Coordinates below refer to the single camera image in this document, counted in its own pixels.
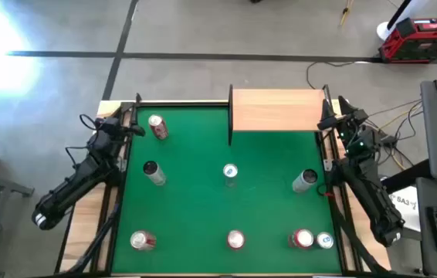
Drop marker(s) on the wooden shelf with black frame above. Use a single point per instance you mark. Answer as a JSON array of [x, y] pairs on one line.
[[276, 110]]

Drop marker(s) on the red Coca-Cola can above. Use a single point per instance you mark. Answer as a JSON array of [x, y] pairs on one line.
[[159, 129], [141, 240]]

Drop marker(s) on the red Fanta strawberry can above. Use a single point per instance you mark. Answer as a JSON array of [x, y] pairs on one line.
[[302, 238], [236, 239]]

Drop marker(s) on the black power strip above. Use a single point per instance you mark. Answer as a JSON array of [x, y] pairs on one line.
[[388, 139]]

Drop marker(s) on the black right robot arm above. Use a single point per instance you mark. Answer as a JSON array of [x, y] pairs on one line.
[[373, 201]]

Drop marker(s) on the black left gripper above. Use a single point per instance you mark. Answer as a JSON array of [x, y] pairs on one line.
[[112, 126]]

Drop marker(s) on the white Celsius can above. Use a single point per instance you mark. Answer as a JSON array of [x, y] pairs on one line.
[[302, 182], [156, 175]]

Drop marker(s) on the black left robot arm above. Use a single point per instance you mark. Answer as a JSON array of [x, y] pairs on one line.
[[68, 189]]

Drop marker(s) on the blue silver energy drink can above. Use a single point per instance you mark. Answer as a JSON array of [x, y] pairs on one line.
[[324, 240], [230, 171]]

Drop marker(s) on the white paper sign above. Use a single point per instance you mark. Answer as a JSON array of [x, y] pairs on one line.
[[405, 212]]

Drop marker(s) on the red black tool case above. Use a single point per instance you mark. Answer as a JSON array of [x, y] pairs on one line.
[[423, 42]]

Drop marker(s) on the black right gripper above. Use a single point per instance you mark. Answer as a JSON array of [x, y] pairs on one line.
[[351, 120]]

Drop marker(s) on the green table mat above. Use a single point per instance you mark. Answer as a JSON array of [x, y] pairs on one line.
[[195, 216]]

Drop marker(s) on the gray metal bracket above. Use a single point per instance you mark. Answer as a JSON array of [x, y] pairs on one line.
[[328, 166]]

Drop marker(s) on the white black tower fan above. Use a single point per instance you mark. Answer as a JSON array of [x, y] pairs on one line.
[[384, 31]]

